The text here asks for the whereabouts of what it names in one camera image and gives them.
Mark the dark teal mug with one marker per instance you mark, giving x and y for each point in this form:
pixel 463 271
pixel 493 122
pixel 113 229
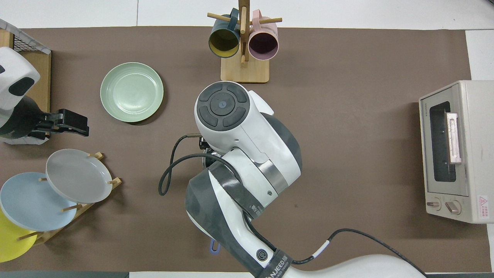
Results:
pixel 224 40

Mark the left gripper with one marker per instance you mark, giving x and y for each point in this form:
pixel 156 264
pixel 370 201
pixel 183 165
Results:
pixel 21 121

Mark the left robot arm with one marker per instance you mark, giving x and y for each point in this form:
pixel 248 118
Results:
pixel 13 67

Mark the wooden plate rack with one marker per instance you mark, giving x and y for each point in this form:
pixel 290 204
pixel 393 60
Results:
pixel 83 207

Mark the wooden mug tree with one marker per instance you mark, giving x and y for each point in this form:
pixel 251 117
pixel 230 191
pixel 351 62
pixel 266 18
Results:
pixel 245 71

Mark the pink mug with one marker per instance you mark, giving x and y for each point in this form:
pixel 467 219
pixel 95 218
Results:
pixel 263 42

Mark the yellow plate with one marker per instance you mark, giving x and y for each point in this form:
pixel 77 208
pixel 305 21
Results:
pixel 9 243

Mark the beige toaster oven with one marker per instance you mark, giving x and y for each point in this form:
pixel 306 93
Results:
pixel 474 154

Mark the grey plate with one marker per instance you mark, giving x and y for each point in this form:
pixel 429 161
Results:
pixel 77 175

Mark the green plate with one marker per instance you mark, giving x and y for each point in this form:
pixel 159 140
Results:
pixel 131 92

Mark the blue plate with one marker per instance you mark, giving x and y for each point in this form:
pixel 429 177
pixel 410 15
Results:
pixel 31 200

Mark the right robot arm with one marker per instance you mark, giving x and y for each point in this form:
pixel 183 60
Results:
pixel 247 135

